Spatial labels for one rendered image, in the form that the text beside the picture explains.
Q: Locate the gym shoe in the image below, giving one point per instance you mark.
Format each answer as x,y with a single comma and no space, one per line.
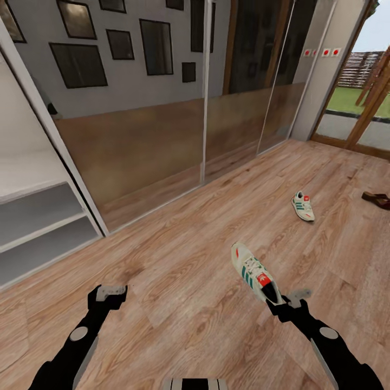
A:
256,275
302,206

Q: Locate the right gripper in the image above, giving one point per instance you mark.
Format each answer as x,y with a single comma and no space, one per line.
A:
288,313

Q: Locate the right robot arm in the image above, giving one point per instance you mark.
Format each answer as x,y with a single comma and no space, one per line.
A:
340,365

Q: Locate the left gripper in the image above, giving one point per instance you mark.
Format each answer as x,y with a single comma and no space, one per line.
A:
111,302

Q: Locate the sandal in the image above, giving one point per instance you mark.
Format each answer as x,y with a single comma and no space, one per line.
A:
381,200

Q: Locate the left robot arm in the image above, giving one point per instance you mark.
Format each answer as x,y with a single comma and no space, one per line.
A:
67,368

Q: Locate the door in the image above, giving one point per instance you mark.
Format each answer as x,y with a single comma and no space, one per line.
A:
356,115

